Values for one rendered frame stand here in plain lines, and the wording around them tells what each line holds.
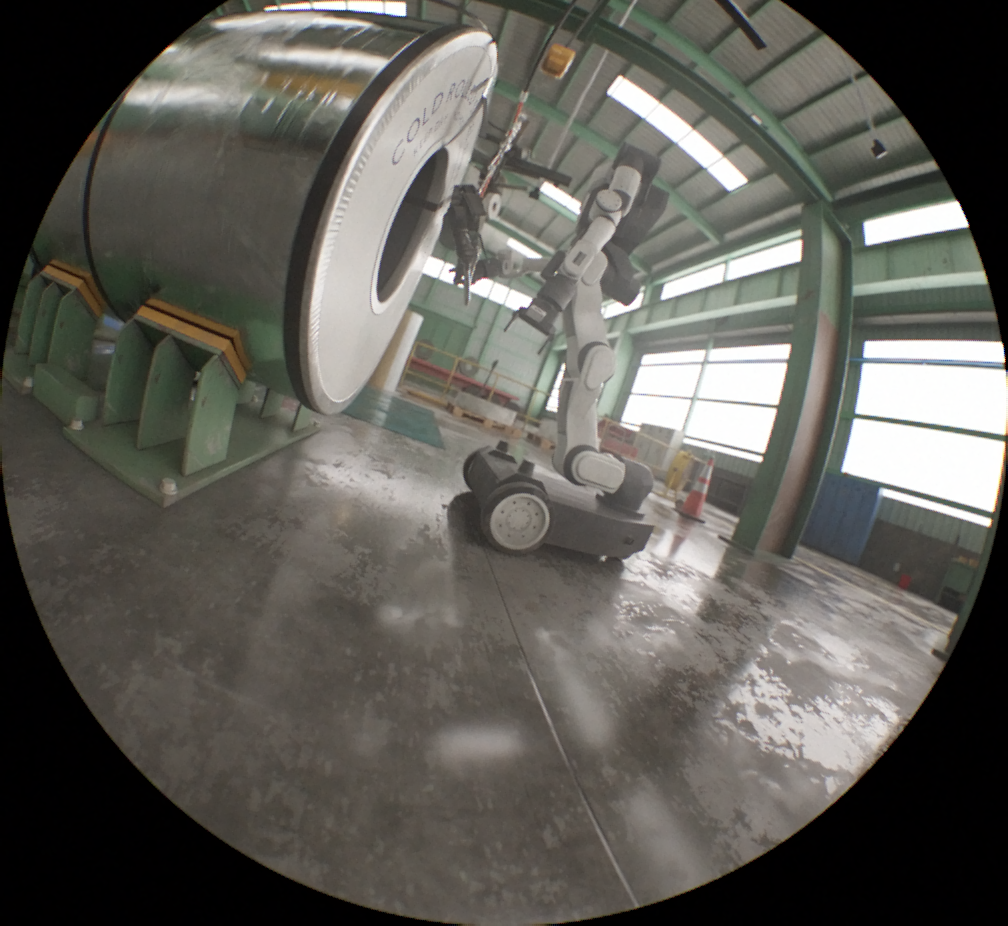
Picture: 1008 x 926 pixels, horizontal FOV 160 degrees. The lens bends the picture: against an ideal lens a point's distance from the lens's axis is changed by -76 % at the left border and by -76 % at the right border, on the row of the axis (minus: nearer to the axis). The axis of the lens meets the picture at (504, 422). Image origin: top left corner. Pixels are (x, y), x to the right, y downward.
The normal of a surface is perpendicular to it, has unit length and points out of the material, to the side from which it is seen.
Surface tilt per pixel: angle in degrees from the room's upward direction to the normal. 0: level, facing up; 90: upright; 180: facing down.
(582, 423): 90
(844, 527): 90
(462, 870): 0
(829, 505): 90
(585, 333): 90
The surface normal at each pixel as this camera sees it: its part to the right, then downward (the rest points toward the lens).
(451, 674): 0.36, -0.93
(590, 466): 0.20, 0.11
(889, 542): -0.91, -0.34
